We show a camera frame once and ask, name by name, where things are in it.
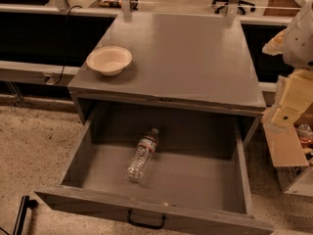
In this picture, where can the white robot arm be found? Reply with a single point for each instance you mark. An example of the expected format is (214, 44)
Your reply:
(295, 42)

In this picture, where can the cardboard box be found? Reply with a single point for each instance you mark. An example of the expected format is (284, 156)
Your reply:
(294, 172)

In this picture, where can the black drawer handle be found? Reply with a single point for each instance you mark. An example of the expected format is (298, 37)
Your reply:
(145, 221)

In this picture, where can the open grey top drawer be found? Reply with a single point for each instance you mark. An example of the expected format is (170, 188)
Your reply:
(196, 177)

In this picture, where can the grey wooden cabinet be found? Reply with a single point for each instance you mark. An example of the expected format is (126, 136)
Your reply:
(193, 62)

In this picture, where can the yellow paper package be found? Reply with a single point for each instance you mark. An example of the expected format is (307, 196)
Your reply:
(294, 96)

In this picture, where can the clear plastic water bottle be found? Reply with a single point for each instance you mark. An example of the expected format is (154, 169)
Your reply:
(146, 146)

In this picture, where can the black metal bar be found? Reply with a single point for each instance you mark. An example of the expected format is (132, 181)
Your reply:
(26, 204)

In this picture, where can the white paper bowl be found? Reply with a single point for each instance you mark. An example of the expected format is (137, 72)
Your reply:
(109, 60)

